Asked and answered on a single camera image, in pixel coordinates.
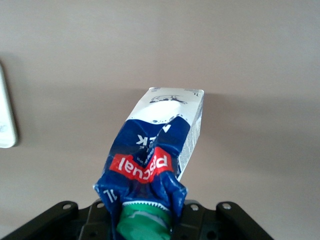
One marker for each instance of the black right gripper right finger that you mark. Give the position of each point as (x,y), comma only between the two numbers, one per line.
(225,222)

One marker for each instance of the blue white milk carton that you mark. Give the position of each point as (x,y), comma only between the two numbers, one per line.
(150,140)

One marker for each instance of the white tray with bunny drawing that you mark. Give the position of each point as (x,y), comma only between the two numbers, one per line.
(6,120)

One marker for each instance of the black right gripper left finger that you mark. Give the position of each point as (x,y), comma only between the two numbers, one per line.
(62,222)

